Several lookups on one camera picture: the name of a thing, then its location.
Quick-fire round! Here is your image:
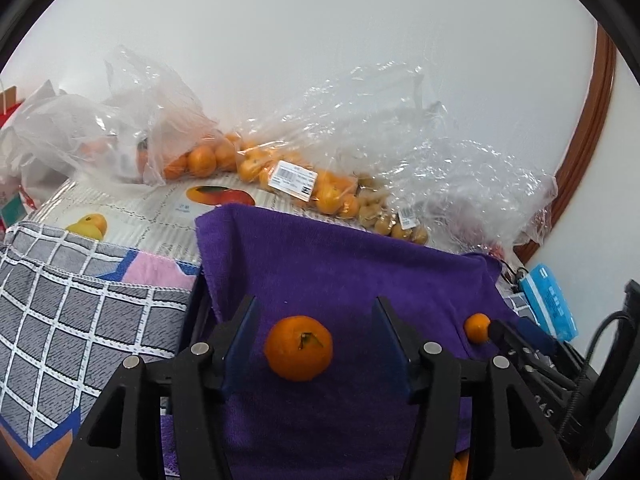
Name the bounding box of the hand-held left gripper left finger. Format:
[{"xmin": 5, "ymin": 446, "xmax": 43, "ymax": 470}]
[{"xmin": 60, "ymin": 295, "xmax": 262, "ymax": 480}]

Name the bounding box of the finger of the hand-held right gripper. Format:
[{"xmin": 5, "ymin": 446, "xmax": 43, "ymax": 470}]
[
  {"xmin": 516, "ymin": 319, "xmax": 592, "ymax": 377},
  {"xmin": 487, "ymin": 320, "xmax": 540, "ymax": 367}
]

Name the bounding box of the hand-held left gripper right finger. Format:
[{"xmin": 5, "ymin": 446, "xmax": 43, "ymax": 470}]
[{"xmin": 372, "ymin": 296, "xmax": 576, "ymax": 480}]

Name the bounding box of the small orange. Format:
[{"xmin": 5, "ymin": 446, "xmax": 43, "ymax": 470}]
[{"xmin": 463, "ymin": 313, "xmax": 492, "ymax": 345}]

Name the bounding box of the orange with leafy stem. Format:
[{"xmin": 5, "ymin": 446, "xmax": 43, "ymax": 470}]
[{"xmin": 263, "ymin": 315, "xmax": 334, "ymax": 382}]

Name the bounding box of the large orange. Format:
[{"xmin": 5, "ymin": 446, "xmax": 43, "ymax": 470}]
[{"xmin": 450, "ymin": 450, "xmax": 471, "ymax": 480}]

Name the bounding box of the bag of small yellow fruits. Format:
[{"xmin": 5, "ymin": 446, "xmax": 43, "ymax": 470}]
[{"xmin": 350, "ymin": 175, "xmax": 431, "ymax": 247}]

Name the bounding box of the blue tissue pack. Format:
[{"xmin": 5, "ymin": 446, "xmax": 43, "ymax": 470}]
[{"xmin": 517, "ymin": 264, "xmax": 581, "ymax": 342}]

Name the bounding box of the purple towel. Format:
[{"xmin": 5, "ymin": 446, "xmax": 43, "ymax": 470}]
[{"xmin": 194, "ymin": 203, "xmax": 521, "ymax": 480}]

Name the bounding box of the crumpled clear plastic bag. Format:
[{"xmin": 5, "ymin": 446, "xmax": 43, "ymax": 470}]
[{"xmin": 400, "ymin": 132, "xmax": 559, "ymax": 261}]

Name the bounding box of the heap of labelled bag oranges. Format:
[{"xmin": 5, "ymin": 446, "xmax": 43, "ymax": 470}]
[{"xmin": 236, "ymin": 146, "xmax": 362, "ymax": 220}]

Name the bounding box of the grey checked blanket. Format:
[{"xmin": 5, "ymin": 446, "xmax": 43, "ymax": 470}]
[{"xmin": 0, "ymin": 224, "xmax": 202, "ymax": 480}]

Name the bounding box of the pile of bagged oranges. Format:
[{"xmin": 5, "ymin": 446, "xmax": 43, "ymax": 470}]
[{"xmin": 135, "ymin": 130, "xmax": 246, "ymax": 181}]

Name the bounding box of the clear plastic bag white label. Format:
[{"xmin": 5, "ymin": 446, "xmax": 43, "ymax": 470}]
[{"xmin": 220, "ymin": 60, "xmax": 453, "ymax": 223}]

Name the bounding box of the red green box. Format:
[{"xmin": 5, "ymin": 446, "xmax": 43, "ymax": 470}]
[{"xmin": 0, "ymin": 185, "xmax": 41, "ymax": 233}]

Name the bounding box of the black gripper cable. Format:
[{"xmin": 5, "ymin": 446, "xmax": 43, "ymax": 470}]
[{"xmin": 560, "ymin": 310, "xmax": 631, "ymax": 436}]

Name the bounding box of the brown wooden door frame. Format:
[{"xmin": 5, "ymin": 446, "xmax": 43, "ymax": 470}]
[{"xmin": 512, "ymin": 25, "xmax": 618, "ymax": 261}]

